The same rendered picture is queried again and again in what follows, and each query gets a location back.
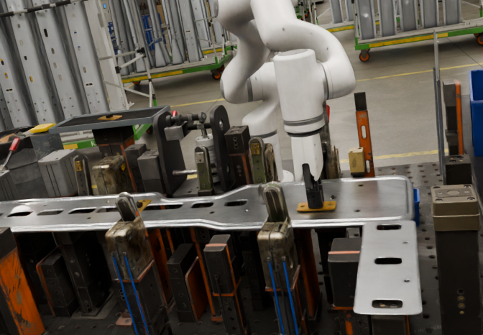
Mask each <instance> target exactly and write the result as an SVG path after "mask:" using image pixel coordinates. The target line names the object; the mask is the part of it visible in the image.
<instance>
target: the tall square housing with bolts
mask: <svg viewBox="0 0 483 335"><path fill-rule="evenodd" d="M76 155H77V152H76V149H69V150H56V151H54V152H52V153H51V154H49V155H48V156H46V157H44V158H42V159H41V160H39V161H38V165H39V168H40V172H41V174H42V178H43V180H44V183H45V187H46V189H47V193H48V196H49V197H48V198H62V197H74V196H79V195H78V186H77V182H76V177H75V169H74V164H73V158H74V157H75V156H76Z"/></svg>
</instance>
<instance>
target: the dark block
mask: <svg viewBox="0 0 483 335"><path fill-rule="evenodd" d="M224 136H225V139H226V146H227V150H228V154H229V156H231V161H232V165H233V169H234V176H235V179H236V185H237V188H238V187H241V186H243V185H249V184H254V182H253V180H252V171H251V167H250V163H249V156H248V154H249V141H250V139H251V137H250V133H249V126H248V125H244V126H236V127H235V126H232V127H231V128H230V129H229V130H228V132H227V133H225V135H224ZM245 203H246V201H240V204H241V206H243V205H244V204H245ZM255 234H256V238H257V236H258V234H259V231H255Z"/></svg>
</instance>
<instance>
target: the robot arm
mask: <svg viewBox="0 0 483 335"><path fill-rule="evenodd" d="M297 2H298V0H213V12H214V14H215V16H216V19H217V20H218V22H219V24H220V25H221V26H222V27H223V28H224V29H226V30H227V31H229V32H230V33H232V34H233V35H236V38H237V53H236V55H235V57H234V58H233V59H232V61H231V62H230V63H229V64H228V65H227V67H226V69H225V70H224V72H223V74H222V77H221V80H220V89H221V95H222V96H223V98H224V99H225V100H226V101H227V102H229V103H231V104H244V103H248V102H252V101H260V100H263V101H262V103H261V104H260V106H259V107H257V108H256V109H255V110H254V111H252V112H250V113H249V114H247V115H246V116H245V117H244V118H243V119H242V126H244V125H248V126H249V133H250V137H251V138H253V137H261V138H262V139H263V140H264V143H271V144H272V146H273V150H274V155H275V162H276V167H277V174H278V180H280V181H281V182H292V181H294V178H293V174H292V173H290V172H288V171H286V170H283V169H282V160H281V154H280V144H279V139H278V133H277V120H276V116H277V110H278V108H279V106H281V111H282V119H283V124H284V128H285V131H286V132H287V135H288V136H290V137H292V138H291V140H292V153H293V165H294V171H295V180H296V181H297V182H300V181H301V179H302V177H303V178H304V183H305V192H306V197H307V202H308V207H309V208H322V207H323V202H324V194H323V186H322V185H319V184H321V171H322V168H323V153H322V148H321V140H320V135H319V133H320V132H322V131H323V125H324V124H325V121H324V115H323V106H322V104H323V102H324V101H327V100H331V99H335V98H341V97H344V96H347V95H349V94H350V93H351V92H352V91H353V90H354V88H355V85H356V80H355V75H354V71H353V68H352V66H351V63H350V61H349V59H348V57H347V54H346V52H345V50H344V48H343V47H342V45H341V43H340V42H339V41H338V40H337V39H336V38H335V37H334V36H333V35H332V34H331V33H330V32H328V31H327V30H325V29H324V28H322V27H319V26H317V25H314V24H311V23H308V22H304V21H301V20H299V19H297V17H296V15H295V11H294V8H293V7H294V6H295V5H296V4H297ZM270 50H274V51H278V52H282V53H280V54H278V55H276V56H274V57H273V62H271V63H265V61H266V60H267V57H268V55H269V52H270ZM316 59H317V60H319V61H321V62H322V63H317V62H316Z"/></svg>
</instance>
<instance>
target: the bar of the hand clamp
mask: <svg viewBox="0 0 483 335"><path fill-rule="evenodd" d="M322 106H323V115H324V121H325V124H324V125H323V131H322V132H320V133H319V135H320V140H321V142H326V146H327V153H328V159H329V160H330V159H331V139H330V132H329V125H328V113H327V106H326V101H324V102H323V104H322Z"/></svg>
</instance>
